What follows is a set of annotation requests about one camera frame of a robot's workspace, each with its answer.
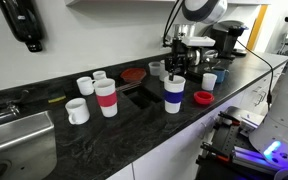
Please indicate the stainless steel sink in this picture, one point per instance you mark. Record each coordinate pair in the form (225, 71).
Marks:
(27, 147)

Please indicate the black coffee machine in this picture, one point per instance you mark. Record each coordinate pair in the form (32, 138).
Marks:
(225, 35)

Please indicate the small white cup at back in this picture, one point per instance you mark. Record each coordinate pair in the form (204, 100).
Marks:
(99, 75)

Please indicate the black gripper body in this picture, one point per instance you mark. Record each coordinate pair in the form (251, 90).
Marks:
(177, 61)

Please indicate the stainless steel carafe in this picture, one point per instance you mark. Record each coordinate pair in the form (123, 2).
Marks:
(194, 56)

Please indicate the white mug near sink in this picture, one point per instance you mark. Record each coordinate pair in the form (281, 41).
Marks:
(78, 112)

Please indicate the red silicone lid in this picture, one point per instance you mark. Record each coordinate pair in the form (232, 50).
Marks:
(203, 97)

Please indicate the white mug behind red cup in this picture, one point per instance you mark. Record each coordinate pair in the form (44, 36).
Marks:
(85, 85)

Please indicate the white cylindrical canister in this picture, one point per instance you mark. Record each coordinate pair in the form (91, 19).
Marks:
(163, 72)

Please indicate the clear plastic cup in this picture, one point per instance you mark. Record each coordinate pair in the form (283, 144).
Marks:
(154, 68)

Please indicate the white cup with red band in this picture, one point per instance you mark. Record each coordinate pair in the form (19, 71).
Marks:
(106, 96)

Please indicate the small white mug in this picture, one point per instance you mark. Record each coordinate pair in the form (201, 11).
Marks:
(208, 81)

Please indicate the teal metal mug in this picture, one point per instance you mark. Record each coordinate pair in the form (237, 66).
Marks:
(220, 73)

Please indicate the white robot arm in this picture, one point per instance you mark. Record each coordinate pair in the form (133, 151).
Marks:
(205, 11)

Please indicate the white cup with blue band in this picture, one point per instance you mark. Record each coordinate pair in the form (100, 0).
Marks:
(173, 94)

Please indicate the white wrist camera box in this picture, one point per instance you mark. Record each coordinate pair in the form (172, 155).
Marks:
(198, 41)

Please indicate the yellow green sponge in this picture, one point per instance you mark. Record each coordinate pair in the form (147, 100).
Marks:
(56, 97)

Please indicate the black soap dispenser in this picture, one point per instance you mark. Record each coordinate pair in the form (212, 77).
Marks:
(24, 22)

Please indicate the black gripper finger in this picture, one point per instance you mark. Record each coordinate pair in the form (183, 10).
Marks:
(171, 76)

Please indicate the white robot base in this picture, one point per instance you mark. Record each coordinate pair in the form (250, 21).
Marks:
(271, 136)

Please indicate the red-brown plate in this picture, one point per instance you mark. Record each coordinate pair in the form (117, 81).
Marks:
(133, 74)

